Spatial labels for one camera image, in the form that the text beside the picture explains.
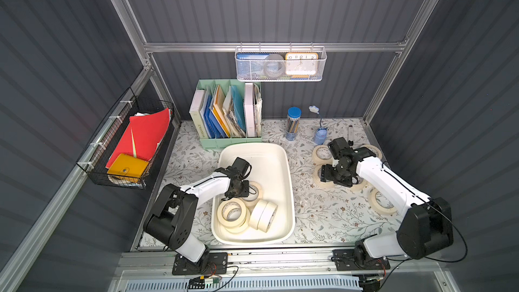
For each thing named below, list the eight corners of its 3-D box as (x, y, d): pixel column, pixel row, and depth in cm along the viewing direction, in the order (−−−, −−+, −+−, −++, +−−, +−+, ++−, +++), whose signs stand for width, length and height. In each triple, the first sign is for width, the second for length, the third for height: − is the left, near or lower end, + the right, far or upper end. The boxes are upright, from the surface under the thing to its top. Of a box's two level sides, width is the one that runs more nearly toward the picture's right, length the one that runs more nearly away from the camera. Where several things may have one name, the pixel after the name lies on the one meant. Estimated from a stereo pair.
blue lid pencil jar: (286, 141, 113) (289, 116, 98) (285, 132, 117) (288, 107, 102) (297, 141, 113) (302, 116, 98) (296, 132, 117) (301, 107, 102)
